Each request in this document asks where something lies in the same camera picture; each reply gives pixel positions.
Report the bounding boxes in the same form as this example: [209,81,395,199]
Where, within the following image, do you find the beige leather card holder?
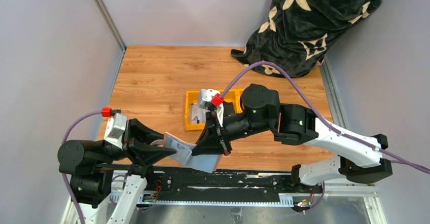
[151,132,222,173]

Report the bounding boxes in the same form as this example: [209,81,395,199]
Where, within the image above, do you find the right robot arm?
[192,84,392,186]

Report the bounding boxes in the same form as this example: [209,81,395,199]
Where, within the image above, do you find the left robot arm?
[57,112,177,223]

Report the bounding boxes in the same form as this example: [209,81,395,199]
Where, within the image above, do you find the silver cards in bin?
[189,102,206,124]

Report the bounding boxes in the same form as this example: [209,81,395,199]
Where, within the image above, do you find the yellow bin with silver cards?
[185,90,207,131]

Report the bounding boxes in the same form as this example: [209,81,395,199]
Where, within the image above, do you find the black floral blanket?
[231,0,382,78]

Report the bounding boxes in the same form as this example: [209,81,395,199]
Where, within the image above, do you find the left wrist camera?
[103,113,127,150]

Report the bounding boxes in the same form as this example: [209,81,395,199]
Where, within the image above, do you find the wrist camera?
[103,113,127,150]
[197,89,224,126]

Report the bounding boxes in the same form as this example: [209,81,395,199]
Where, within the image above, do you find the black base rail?
[110,166,342,210]

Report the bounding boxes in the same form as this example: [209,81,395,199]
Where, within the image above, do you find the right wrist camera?
[197,89,224,126]

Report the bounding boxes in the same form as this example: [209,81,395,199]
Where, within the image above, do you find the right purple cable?
[210,60,430,175]

